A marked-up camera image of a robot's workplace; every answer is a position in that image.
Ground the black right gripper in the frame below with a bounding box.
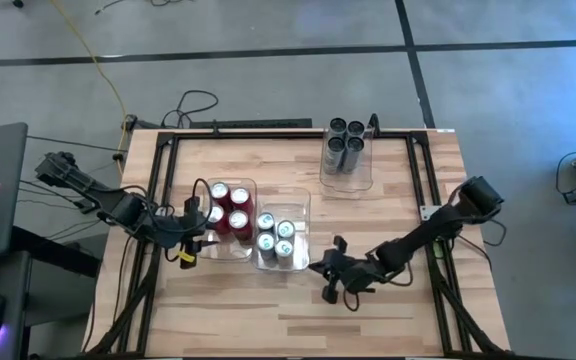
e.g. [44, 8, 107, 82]
[309, 236, 374, 305]

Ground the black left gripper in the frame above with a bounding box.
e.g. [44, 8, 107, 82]
[155, 196, 222, 270]

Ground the black power adapter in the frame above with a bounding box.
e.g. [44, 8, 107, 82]
[74, 195, 100, 214]

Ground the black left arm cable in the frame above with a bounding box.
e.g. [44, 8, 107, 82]
[165, 177, 215, 264]

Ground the thin black cable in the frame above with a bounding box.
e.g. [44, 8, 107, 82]
[25, 134, 129, 153]

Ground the black power strip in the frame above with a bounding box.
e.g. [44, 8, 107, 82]
[190, 117, 314, 130]

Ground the red Coke Zero can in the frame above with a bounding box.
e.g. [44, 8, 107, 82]
[229, 186, 255, 216]
[206, 204, 229, 236]
[209, 181, 232, 206]
[227, 209, 254, 245]

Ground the yellow floor cable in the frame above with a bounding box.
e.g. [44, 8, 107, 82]
[49, 0, 130, 179]

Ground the black desk leg bar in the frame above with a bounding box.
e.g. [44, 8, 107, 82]
[10, 224, 103, 279]

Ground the black aluminium table frame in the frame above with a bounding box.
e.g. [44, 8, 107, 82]
[81, 128, 512, 360]

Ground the grey dark-top slim can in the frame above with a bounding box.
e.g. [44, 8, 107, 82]
[340, 136, 367, 174]
[346, 119, 367, 141]
[321, 136, 348, 175]
[328, 117, 349, 140]

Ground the clear plastic narrow bin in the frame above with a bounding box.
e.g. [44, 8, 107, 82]
[198, 177, 259, 263]
[319, 119, 375, 194]

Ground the black looped floor cable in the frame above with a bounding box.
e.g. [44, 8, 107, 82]
[160, 89, 220, 130]

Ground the clear plastic wide bin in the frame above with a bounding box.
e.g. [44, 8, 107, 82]
[251, 186, 313, 273]

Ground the blue silver slim can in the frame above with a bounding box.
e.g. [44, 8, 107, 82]
[256, 231, 278, 262]
[276, 219, 297, 244]
[256, 211, 277, 236]
[273, 238, 296, 269]

